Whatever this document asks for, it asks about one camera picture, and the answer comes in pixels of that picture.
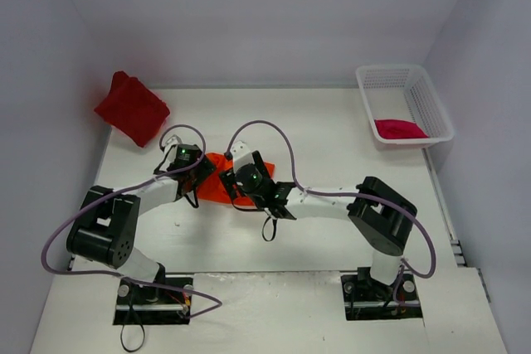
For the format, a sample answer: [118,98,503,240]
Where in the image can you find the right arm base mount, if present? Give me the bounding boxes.
[340,267,423,322]

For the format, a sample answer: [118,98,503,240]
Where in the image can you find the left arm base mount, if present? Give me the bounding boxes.
[113,276,193,326]

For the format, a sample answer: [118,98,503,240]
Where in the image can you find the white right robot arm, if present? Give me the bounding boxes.
[220,143,417,298]

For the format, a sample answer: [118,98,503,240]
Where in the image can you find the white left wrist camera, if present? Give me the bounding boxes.
[161,134,183,155]

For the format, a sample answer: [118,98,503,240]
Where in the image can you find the black cable loop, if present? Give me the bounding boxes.
[119,303,147,352]

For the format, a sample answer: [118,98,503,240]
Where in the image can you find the folded dark red t shirt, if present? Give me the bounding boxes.
[94,70,170,148]

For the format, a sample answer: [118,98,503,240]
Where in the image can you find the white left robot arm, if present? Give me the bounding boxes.
[66,143,217,304]

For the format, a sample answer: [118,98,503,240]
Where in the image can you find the magenta t shirt in basket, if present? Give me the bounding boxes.
[374,119,429,139]

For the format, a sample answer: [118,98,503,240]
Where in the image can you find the orange t shirt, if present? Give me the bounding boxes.
[192,153,256,211]

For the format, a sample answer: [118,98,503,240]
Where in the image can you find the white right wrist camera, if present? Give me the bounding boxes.
[225,140,255,172]

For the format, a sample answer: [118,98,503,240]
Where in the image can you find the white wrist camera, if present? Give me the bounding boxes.
[225,140,255,172]
[161,134,183,155]

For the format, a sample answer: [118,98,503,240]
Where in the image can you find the white plastic basket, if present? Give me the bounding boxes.
[356,64,455,150]

